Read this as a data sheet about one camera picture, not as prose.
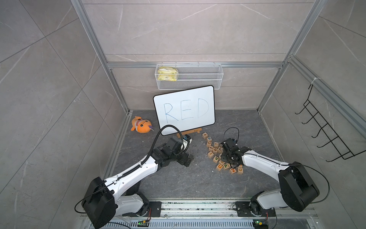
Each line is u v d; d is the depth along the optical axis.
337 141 0.62
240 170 0.85
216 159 0.89
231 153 0.67
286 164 0.48
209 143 0.97
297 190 0.42
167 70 0.87
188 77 1.01
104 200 0.39
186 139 0.70
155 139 0.59
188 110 0.94
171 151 0.59
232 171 0.85
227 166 0.86
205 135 1.01
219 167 0.86
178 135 0.98
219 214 0.73
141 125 1.00
